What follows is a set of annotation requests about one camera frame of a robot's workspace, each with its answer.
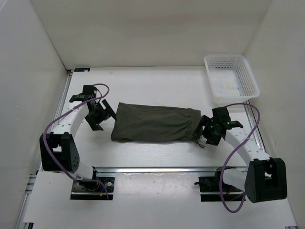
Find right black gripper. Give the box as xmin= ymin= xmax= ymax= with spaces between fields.
xmin=193 ymin=115 xmax=222 ymax=146

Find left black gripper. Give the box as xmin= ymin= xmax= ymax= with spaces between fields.
xmin=85 ymin=99 xmax=116 ymax=131

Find olive green shorts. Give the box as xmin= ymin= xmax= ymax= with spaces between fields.
xmin=111 ymin=103 xmax=202 ymax=144

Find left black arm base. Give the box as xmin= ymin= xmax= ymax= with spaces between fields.
xmin=70 ymin=177 xmax=115 ymax=201

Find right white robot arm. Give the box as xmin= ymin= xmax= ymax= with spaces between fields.
xmin=194 ymin=106 xmax=287 ymax=203

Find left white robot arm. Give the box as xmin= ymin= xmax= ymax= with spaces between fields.
xmin=40 ymin=83 xmax=116 ymax=191

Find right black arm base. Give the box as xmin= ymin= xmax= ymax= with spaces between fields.
xmin=194 ymin=167 xmax=243 ymax=202

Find white plastic mesh basket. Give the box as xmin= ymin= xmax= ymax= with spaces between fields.
xmin=204 ymin=54 xmax=260 ymax=105

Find aluminium frame rail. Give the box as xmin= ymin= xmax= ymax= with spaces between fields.
xmin=94 ymin=167 xmax=246 ymax=175

